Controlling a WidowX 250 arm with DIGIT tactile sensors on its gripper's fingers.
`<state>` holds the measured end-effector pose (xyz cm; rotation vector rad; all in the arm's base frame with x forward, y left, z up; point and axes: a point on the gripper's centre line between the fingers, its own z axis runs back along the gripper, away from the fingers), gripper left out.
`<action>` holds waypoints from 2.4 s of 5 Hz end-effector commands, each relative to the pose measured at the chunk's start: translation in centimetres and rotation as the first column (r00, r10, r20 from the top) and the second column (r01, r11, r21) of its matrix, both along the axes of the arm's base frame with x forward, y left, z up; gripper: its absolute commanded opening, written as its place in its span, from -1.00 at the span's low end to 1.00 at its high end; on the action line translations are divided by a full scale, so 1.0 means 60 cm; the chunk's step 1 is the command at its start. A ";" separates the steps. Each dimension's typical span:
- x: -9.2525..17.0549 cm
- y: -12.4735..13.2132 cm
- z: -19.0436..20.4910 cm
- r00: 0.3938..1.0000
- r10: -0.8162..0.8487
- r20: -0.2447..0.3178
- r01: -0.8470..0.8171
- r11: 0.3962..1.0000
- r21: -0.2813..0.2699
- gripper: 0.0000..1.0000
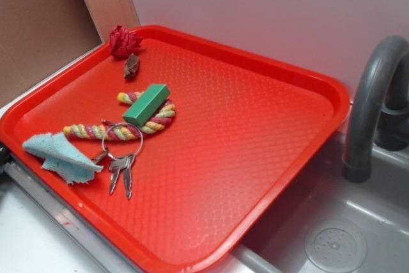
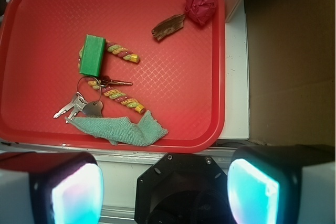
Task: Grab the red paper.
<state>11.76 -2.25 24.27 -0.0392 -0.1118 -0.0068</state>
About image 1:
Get crumpled red paper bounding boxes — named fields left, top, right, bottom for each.
left=109, top=25, right=143, bottom=58

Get red plastic tray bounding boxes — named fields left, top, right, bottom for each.
left=1, top=26, right=350, bottom=272

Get green rectangular block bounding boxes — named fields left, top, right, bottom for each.
left=122, top=84, right=171, bottom=127

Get right silver key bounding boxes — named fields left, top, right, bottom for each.
left=123, top=153, right=135, bottom=199

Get silver key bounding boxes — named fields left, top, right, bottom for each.
left=123, top=153, right=135, bottom=199
left=109, top=156, right=127, bottom=194

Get left silver key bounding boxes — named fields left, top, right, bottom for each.
left=109, top=156, right=127, bottom=194

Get light blue cloth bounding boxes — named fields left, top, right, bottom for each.
left=22, top=132, right=103, bottom=184

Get grey plastic sink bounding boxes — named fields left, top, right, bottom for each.
left=233, top=133, right=408, bottom=272

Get grey toy faucet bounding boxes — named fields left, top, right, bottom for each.
left=343, top=36, right=408, bottom=183

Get brown cardboard panel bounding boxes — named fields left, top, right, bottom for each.
left=1, top=0, right=101, bottom=106

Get multicolour twisted rope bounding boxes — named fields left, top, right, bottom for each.
left=63, top=91, right=176, bottom=143

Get silver key ring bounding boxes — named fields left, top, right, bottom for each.
left=101, top=119, right=145, bottom=159

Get metal edge rail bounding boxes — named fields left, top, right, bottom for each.
left=1, top=157, right=140, bottom=272

